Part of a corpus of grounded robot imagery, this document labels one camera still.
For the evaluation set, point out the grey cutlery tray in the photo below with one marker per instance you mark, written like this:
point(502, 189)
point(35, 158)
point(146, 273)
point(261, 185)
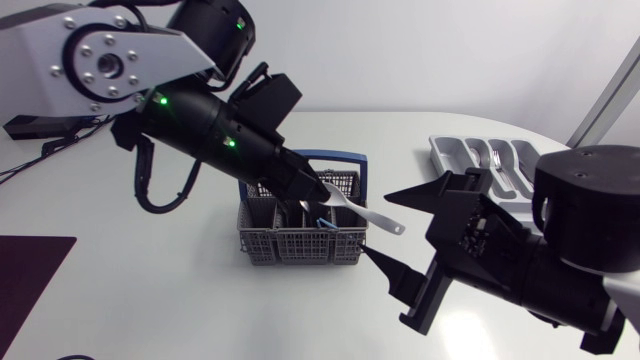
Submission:
point(452, 155)

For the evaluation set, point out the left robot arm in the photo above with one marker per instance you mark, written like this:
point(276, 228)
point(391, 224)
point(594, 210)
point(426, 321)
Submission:
point(40, 60)

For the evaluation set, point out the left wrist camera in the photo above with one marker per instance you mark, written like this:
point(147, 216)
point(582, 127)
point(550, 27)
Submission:
point(272, 102)

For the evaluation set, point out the black power brick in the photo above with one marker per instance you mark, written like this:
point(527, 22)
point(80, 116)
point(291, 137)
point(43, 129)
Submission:
point(35, 126)

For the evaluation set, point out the grey cutlery basket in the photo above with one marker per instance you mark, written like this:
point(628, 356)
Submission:
point(300, 245)

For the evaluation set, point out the steel fork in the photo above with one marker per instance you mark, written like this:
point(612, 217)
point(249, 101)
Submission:
point(497, 160)

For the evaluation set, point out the dark mat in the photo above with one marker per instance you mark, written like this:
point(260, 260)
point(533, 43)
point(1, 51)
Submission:
point(30, 285)

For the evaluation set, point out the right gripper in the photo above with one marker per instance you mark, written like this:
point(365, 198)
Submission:
point(492, 250)

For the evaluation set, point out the steel spoon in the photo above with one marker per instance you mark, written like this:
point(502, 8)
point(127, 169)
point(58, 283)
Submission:
point(305, 206)

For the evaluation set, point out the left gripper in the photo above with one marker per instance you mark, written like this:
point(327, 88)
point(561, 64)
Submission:
point(295, 177)

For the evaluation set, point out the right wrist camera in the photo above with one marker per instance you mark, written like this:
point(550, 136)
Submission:
point(602, 337)

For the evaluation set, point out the blue plastic cutlery piece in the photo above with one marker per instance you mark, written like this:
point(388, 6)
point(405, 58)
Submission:
point(326, 223)

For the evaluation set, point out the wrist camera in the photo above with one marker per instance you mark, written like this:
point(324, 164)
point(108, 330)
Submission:
point(602, 337)
point(272, 102)

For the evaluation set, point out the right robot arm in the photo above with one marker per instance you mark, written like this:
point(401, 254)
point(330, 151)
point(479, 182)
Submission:
point(590, 210)

